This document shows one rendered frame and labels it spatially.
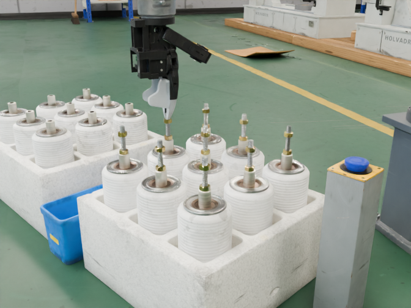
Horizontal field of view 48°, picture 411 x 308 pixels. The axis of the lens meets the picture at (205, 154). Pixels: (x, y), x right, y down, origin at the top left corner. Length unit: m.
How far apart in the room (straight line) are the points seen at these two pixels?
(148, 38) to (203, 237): 0.41
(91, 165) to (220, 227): 0.52
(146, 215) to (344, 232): 0.36
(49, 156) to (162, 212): 0.43
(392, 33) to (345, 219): 2.73
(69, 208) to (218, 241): 0.50
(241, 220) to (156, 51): 0.37
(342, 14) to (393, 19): 0.73
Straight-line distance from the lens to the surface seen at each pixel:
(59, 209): 1.17
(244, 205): 0.85
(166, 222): 0.87
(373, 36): 3.63
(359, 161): 0.82
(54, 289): 1.07
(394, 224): 1.26
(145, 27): 0.94
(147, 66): 0.94
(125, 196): 0.95
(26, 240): 1.26
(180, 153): 1.02
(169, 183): 0.89
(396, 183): 1.22
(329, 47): 3.94
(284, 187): 0.94
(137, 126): 1.30
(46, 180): 1.17
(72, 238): 1.10
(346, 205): 0.82
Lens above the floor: 0.63
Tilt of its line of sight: 22 degrees down
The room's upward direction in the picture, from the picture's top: straight up
